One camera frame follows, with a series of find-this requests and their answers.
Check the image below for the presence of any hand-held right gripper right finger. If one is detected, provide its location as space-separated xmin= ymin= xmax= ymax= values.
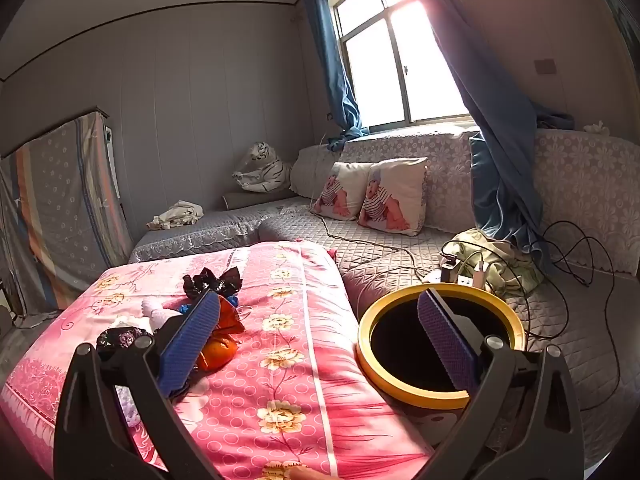
xmin=417 ymin=287 xmax=586 ymax=480

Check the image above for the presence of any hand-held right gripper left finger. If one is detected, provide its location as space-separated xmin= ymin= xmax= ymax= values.
xmin=54 ymin=290 xmax=223 ymax=480

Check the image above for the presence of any orange with peel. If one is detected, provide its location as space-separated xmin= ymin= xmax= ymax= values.
xmin=195 ymin=335 xmax=239 ymax=372

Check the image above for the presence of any white sock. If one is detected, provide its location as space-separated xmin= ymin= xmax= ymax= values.
xmin=141 ymin=296 xmax=182 ymax=329

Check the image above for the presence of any orange plastic wrapper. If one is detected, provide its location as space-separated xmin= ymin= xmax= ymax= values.
xmin=200 ymin=296 xmax=247 ymax=341

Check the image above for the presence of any black plastic bag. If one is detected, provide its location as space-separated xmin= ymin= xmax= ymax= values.
xmin=96 ymin=326 xmax=153 ymax=361
xmin=182 ymin=267 xmax=242 ymax=302

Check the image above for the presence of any yellow-rimmed trash bin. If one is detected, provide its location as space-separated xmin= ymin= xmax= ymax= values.
xmin=356 ymin=282 xmax=528 ymax=448

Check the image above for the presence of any white foam net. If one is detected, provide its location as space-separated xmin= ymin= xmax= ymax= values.
xmin=114 ymin=385 xmax=140 ymax=429

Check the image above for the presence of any white power strip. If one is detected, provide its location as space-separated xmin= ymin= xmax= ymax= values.
xmin=422 ymin=270 xmax=477 ymax=292

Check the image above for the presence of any black power adapter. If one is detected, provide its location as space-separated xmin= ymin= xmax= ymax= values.
xmin=438 ymin=254 xmax=461 ymax=284

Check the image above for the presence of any green cloth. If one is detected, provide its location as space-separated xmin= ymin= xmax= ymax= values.
xmin=442 ymin=227 xmax=547 ymax=294

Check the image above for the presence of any pink floral blanket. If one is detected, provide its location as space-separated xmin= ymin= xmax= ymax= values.
xmin=0 ymin=240 xmax=436 ymax=480

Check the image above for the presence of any cream crumpled cloth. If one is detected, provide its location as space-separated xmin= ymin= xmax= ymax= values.
xmin=146 ymin=200 xmax=205 ymax=231

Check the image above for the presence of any grey quilted sofa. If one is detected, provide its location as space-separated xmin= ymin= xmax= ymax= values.
xmin=129 ymin=127 xmax=640 ymax=466

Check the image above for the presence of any baby print pillow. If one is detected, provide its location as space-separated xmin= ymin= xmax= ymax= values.
xmin=356 ymin=157 xmax=430 ymax=237
xmin=311 ymin=161 xmax=373 ymax=221

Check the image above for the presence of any white tiger plush toy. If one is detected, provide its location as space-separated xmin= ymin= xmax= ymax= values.
xmin=231 ymin=141 xmax=294 ymax=195

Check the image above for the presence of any striped sheet cover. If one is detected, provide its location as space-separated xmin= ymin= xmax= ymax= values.
xmin=0 ymin=107 xmax=134 ymax=317

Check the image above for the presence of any grey lace cushion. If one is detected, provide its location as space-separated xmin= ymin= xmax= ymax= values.
xmin=290 ymin=145 xmax=347 ymax=194

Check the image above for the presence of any long blue curtain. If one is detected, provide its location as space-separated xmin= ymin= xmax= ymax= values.
xmin=400 ymin=0 xmax=576 ymax=275

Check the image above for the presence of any dark blue folded cloth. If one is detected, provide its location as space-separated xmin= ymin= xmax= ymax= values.
xmin=534 ymin=102 xmax=577 ymax=132

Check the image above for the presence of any window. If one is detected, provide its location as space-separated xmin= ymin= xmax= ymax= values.
xmin=332 ymin=0 xmax=474 ymax=134

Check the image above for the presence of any short blue curtain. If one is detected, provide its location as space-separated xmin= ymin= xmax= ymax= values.
xmin=305 ymin=0 xmax=370 ymax=152

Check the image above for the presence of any black cable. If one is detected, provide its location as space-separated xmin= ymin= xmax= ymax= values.
xmin=517 ymin=220 xmax=623 ymax=391

